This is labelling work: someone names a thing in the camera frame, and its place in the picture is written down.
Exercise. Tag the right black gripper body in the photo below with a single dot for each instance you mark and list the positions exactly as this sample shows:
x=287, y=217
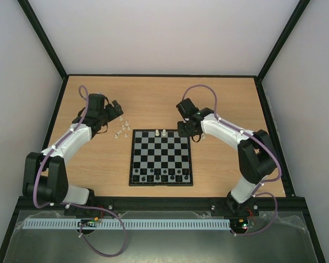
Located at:
x=185, y=130

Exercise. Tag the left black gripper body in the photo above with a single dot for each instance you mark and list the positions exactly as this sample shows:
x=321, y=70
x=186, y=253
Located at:
x=113, y=115

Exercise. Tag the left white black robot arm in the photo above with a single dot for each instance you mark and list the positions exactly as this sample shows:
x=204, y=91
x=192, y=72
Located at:
x=45, y=175

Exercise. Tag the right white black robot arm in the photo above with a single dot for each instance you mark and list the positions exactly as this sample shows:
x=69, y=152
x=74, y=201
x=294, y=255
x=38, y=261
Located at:
x=256, y=155

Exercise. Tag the black chess pieces row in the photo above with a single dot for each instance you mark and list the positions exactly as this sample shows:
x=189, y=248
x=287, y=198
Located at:
x=160, y=175

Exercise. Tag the black and silver chessboard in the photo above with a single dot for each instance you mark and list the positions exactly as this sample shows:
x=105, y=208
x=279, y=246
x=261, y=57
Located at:
x=150, y=151

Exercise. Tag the grey slotted cable duct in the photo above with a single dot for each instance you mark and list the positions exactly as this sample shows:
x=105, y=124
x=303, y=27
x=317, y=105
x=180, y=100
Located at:
x=128, y=224

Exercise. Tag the black aluminium frame rail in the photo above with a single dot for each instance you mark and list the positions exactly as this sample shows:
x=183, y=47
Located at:
x=217, y=206

